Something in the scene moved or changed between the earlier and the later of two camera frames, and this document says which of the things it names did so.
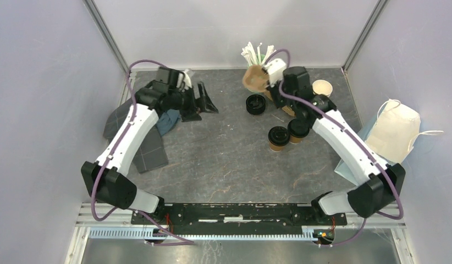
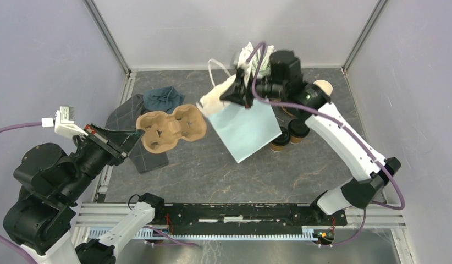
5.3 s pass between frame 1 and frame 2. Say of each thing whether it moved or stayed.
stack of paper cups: stayed
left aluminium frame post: stayed
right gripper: moved
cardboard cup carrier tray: moved
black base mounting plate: stayed
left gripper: moved
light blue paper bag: moved
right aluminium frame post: stayed
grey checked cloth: stayed
